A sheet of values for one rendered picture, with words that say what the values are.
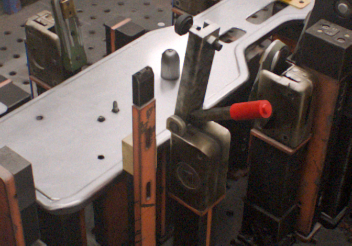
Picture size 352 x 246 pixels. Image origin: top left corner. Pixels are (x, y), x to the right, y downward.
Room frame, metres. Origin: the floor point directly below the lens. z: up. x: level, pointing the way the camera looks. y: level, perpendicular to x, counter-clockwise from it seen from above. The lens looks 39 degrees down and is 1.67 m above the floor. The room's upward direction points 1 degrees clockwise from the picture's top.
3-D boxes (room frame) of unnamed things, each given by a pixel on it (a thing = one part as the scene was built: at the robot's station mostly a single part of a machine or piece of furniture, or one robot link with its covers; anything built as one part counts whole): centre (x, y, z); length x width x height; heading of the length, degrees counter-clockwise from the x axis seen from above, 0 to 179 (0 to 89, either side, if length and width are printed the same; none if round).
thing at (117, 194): (0.84, 0.10, 0.84); 0.07 x 0.04 x 0.29; 140
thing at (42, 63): (1.02, 0.21, 0.87); 0.12 x 0.09 x 0.35; 50
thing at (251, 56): (1.07, -0.09, 0.84); 0.12 x 0.05 x 0.29; 50
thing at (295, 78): (0.86, -0.17, 0.88); 0.11 x 0.09 x 0.37; 50
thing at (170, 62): (0.94, 0.01, 1.02); 0.03 x 0.03 x 0.07
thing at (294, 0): (1.20, -0.21, 1.01); 0.08 x 0.04 x 0.01; 50
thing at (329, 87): (0.89, -0.23, 0.91); 0.07 x 0.05 x 0.42; 50
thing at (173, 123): (0.74, 0.00, 1.06); 0.03 x 0.01 x 0.03; 50
